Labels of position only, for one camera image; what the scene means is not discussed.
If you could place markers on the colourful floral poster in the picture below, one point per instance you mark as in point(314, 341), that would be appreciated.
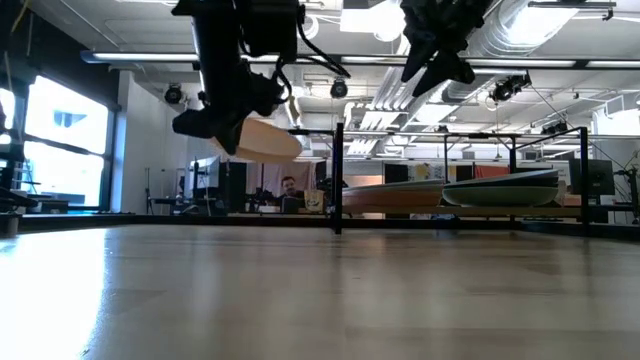
point(425, 171)

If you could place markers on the bluish background screen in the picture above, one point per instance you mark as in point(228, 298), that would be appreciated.
point(205, 172)

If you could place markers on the beige plate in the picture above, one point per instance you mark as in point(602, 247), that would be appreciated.
point(425, 183)

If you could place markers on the black cabinet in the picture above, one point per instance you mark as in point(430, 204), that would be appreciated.
point(234, 187)

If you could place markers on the beige curtain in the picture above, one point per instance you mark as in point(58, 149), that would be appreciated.
point(267, 175)

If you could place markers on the black overhead rail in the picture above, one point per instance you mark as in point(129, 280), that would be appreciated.
point(570, 4)

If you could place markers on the pale grey-green plate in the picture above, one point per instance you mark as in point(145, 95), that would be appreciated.
point(545, 173)

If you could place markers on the black ceiling camera cluster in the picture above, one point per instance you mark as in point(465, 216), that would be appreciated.
point(507, 89)

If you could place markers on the round black spotlight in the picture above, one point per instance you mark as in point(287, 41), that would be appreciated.
point(338, 89)
point(173, 94)

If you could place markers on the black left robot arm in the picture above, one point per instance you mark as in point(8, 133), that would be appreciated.
point(220, 35)

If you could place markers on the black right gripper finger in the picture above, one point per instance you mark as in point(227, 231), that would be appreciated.
point(450, 70)
point(417, 62)

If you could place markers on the black metal workbench frame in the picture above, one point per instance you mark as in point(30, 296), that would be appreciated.
point(315, 131)

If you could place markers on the black tripod stand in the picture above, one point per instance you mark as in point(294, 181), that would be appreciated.
point(634, 190)

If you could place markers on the black upright panel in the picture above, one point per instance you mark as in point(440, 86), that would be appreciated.
point(396, 172)

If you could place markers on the terracotta plate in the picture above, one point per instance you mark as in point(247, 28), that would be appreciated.
point(390, 199)

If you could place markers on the person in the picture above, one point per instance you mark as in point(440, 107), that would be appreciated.
point(289, 186)

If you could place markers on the black aluminium rig frame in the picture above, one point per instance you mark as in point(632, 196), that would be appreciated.
point(150, 221)

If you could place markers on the long linear ceiling light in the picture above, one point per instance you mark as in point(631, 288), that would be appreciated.
point(150, 57)

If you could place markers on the yellow patterned bag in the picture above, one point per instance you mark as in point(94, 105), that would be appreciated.
point(314, 200)

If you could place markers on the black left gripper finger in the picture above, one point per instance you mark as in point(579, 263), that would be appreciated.
point(231, 137)
point(195, 124)

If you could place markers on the peach plate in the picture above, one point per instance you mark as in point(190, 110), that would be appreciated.
point(270, 145)

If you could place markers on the white ribbed duct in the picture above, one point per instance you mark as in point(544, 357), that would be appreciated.
point(295, 112)

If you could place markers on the black ceiling track lamp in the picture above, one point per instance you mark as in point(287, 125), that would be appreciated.
point(555, 127)

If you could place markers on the black background monitor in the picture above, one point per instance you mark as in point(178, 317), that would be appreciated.
point(597, 177)

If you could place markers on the large bright window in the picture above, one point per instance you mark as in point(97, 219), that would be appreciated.
point(65, 150)

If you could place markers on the black dish rack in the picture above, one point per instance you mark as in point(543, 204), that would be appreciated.
point(336, 175)

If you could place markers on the dark navy plate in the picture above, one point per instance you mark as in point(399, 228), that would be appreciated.
point(530, 183)

